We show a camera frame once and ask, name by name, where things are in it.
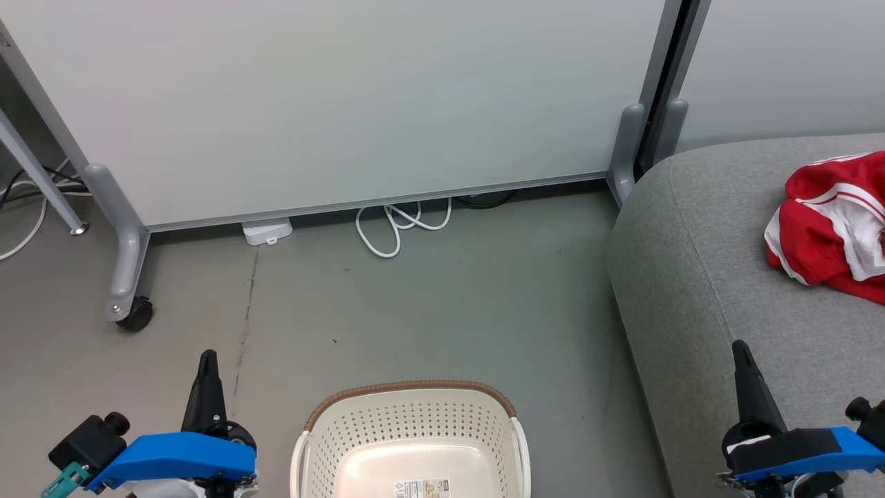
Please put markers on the black caster wheel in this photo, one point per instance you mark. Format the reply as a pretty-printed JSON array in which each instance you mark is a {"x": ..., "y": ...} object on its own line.
[{"x": 138, "y": 315}]

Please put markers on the basket label sticker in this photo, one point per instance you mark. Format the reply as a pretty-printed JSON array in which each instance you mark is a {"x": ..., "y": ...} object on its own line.
[{"x": 422, "y": 489}]

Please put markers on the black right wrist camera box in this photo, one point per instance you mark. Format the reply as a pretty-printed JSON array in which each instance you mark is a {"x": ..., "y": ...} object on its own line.
[{"x": 870, "y": 418}]

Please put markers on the teal left camera connector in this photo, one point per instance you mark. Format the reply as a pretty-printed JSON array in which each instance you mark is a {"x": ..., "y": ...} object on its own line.
[{"x": 66, "y": 478}]

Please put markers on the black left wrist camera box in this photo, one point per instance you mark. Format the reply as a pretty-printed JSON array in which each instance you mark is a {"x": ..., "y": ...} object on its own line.
[{"x": 90, "y": 443}]

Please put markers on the right gripper blue housing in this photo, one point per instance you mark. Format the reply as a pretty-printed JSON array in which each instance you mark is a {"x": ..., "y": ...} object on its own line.
[{"x": 809, "y": 453}]

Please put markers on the grey fabric sofa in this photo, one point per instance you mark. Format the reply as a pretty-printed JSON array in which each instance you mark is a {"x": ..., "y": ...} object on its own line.
[{"x": 726, "y": 277}]

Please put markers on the left gripper blue housing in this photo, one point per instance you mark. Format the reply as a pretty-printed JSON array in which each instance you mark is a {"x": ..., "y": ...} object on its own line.
[{"x": 173, "y": 460}]

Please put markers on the large white partition panel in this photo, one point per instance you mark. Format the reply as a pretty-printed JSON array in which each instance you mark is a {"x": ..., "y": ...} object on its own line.
[{"x": 346, "y": 104}]

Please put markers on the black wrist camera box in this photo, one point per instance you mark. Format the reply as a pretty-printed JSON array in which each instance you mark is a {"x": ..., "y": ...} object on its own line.
[
  {"x": 90, "y": 443},
  {"x": 870, "y": 418}
]

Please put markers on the small white power strip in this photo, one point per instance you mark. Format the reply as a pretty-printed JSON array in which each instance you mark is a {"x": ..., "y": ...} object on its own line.
[{"x": 266, "y": 230}]

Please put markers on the grey partition leg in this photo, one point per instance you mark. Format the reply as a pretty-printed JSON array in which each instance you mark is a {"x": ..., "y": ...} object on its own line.
[
  {"x": 124, "y": 242},
  {"x": 672, "y": 131},
  {"x": 626, "y": 152}
]

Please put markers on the cream perforated laundry basket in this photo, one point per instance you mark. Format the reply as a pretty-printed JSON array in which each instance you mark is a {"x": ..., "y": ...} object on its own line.
[{"x": 415, "y": 429}]

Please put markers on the grey metal table leg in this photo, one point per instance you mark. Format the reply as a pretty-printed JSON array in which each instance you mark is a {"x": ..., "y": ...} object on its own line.
[{"x": 41, "y": 176}]

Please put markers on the red basketball jersey white trim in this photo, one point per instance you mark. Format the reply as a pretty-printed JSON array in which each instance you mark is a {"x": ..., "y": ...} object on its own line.
[{"x": 816, "y": 235}]

